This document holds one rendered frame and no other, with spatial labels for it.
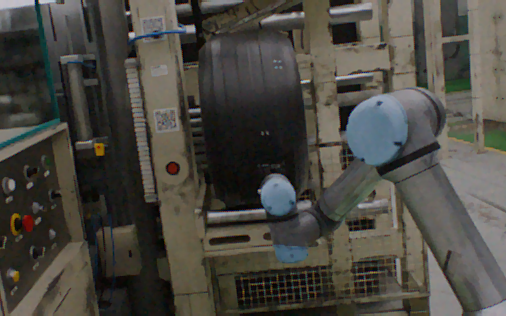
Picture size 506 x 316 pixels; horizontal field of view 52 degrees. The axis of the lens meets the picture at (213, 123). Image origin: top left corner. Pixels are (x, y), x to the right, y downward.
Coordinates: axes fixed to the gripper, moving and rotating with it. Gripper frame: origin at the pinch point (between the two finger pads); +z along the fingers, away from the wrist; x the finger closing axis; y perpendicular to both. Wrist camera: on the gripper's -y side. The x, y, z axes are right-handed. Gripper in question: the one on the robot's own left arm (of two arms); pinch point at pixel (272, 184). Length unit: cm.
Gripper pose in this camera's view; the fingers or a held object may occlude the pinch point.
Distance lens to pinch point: 149.8
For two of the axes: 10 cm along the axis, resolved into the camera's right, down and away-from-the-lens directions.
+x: -9.9, 1.2, 0.7
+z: 0.6, -0.4, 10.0
